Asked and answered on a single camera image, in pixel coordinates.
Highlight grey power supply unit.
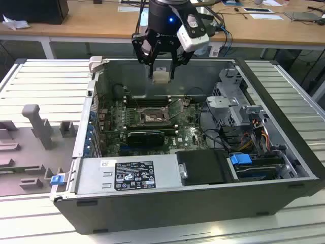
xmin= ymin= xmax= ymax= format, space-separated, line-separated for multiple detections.
xmin=75 ymin=155 xmax=184 ymax=195

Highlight blue plastic latch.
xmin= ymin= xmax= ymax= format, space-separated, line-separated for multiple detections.
xmin=50 ymin=174 xmax=64 ymax=186

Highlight black plastic drive cover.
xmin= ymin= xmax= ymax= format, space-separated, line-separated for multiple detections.
xmin=175 ymin=149 xmax=233 ymax=186

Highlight green motherboard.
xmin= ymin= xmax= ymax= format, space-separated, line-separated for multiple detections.
xmin=100 ymin=98 xmax=211 ymax=157

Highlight grey parts rack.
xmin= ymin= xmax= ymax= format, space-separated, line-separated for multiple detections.
xmin=0 ymin=104 xmax=78 ymax=196

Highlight black internal wire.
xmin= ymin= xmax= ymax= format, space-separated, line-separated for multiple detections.
xmin=198 ymin=101 xmax=229 ymax=150

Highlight small square CPU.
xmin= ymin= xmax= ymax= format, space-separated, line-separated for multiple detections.
xmin=153 ymin=66 xmax=170 ymax=84

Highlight white paper sheet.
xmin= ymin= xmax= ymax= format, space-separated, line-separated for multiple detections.
xmin=250 ymin=13 xmax=284 ymax=21

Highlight black round component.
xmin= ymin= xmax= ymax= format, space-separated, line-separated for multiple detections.
xmin=112 ymin=84 xmax=125 ymax=100

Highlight open black PC case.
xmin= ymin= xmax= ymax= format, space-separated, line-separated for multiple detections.
xmin=49 ymin=55 xmax=321 ymax=236

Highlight yellow red wire bundle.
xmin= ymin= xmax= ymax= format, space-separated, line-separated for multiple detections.
xmin=240 ymin=127 xmax=270 ymax=151

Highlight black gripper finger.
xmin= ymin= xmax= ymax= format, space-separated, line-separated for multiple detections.
xmin=169 ymin=47 xmax=196 ymax=80
xmin=131 ymin=32 xmax=158 ymax=80

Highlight blue disk carrier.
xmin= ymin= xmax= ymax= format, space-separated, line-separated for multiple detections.
xmin=230 ymin=152 xmax=285 ymax=181

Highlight black RAM slot bank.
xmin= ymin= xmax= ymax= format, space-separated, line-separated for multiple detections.
xmin=123 ymin=123 xmax=178 ymax=136
xmin=125 ymin=94 xmax=171 ymax=108

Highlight black computer box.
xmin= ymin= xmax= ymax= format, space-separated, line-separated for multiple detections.
xmin=0 ymin=0 xmax=69 ymax=25

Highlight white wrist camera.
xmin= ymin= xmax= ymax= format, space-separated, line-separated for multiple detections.
xmin=177 ymin=14 xmax=211 ymax=53

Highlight black graphics card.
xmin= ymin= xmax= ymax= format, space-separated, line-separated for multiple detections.
xmin=126 ymin=131 xmax=165 ymax=147

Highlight grey case latch handle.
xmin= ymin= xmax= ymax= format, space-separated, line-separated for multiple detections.
xmin=88 ymin=55 xmax=104 ymax=74

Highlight crumpled white paper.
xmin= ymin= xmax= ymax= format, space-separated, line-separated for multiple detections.
xmin=2 ymin=14 xmax=31 ymax=31

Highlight CPU socket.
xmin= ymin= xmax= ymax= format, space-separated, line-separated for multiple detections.
xmin=140 ymin=107 xmax=170 ymax=125

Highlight long wooden desk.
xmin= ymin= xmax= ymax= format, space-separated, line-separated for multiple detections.
xmin=0 ymin=0 xmax=325 ymax=60

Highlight metal drive cage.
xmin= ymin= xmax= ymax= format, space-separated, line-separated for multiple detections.
xmin=206 ymin=67 xmax=270 ymax=128

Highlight grey laptop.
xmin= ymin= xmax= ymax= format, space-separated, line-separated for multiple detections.
xmin=284 ymin=10 xmax=322 ymax=22

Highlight blue cable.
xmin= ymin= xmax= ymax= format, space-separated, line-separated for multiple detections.
xmin=219 ymin=24 xmax=233 ymax=55

